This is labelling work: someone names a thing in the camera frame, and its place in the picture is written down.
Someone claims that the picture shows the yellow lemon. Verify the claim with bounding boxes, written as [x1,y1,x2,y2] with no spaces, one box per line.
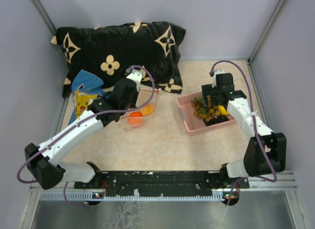
[217,105,229,117]

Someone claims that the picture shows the brown longan bunch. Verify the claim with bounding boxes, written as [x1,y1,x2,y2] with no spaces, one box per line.
[190,98,221,121]

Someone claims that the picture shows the clear orange zip top bag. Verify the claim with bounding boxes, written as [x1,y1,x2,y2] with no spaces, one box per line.
[121,89,161,129]

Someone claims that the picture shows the orange persimmon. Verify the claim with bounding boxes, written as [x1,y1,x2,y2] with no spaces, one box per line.
[127,111,143,127]

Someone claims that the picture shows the pink plastic basket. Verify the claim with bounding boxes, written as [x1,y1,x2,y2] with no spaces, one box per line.
[177,92,236,136]

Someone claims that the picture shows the yellow orange peach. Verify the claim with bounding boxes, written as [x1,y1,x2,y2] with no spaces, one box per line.
[140,103,155,116]

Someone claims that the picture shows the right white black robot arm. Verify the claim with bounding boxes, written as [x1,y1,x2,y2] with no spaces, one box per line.
[201,69,286,188]

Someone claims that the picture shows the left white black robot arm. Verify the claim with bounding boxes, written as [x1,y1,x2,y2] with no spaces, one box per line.
[25,74,141,190]

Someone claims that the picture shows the dark blue grapes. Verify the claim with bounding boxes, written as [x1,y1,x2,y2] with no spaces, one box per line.
[203,115,229,127]

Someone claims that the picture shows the blue Pikachu cloth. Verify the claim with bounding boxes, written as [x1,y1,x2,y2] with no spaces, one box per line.
[68,69,111,125]

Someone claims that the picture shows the black floral plush pillow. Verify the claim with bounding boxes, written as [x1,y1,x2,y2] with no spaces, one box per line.
[51,21,186,98]

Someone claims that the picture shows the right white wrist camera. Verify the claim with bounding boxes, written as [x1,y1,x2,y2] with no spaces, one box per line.
[213,69,226,75]

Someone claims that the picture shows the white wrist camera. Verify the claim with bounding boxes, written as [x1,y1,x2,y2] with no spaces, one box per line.
[126,69,142,91]
[213,69,226,75]

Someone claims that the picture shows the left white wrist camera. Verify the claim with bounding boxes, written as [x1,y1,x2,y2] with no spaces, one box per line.
[126,69,142,91]

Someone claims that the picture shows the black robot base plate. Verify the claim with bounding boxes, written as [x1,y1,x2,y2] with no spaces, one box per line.
[74,171,237,197]

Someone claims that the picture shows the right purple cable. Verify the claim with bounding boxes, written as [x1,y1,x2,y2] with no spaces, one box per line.
[209,60,278,206]

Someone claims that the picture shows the aluminium frame rail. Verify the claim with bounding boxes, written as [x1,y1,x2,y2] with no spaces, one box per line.
[31,171,297,205]

